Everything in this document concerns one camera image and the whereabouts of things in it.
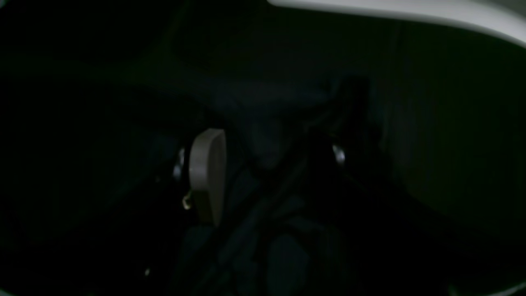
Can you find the black table cover cloth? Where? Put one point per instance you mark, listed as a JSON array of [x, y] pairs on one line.
[[89, 205]]

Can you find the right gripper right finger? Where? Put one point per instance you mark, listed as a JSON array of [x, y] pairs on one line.
[[359, 193]]

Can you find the dark navy t-shirt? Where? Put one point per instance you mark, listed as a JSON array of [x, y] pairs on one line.
[[276, 236]]

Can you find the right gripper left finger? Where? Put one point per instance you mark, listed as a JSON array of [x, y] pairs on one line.
[[200, 169]]

